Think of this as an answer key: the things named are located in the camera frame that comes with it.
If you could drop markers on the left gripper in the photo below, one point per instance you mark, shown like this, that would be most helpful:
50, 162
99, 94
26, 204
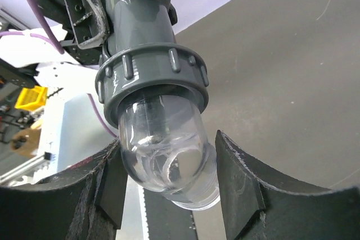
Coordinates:
89, 23

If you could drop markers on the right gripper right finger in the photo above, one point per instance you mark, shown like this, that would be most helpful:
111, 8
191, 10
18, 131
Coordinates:
260, 202

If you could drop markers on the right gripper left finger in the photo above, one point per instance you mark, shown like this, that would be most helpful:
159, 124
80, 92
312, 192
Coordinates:
84, 201

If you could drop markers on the grey plastic pipe fitting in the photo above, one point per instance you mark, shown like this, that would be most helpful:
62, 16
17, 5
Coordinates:
137, 22

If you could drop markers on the clear trap with grey nut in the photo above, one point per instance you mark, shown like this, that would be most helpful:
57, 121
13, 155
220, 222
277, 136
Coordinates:
154, 94

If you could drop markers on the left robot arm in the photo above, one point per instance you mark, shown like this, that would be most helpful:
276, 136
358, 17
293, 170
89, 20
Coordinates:
53, 18

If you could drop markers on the yellow storage bin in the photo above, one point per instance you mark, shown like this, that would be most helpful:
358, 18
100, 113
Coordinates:
31, 99

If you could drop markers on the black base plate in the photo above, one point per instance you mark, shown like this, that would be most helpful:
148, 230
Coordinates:
162, 219

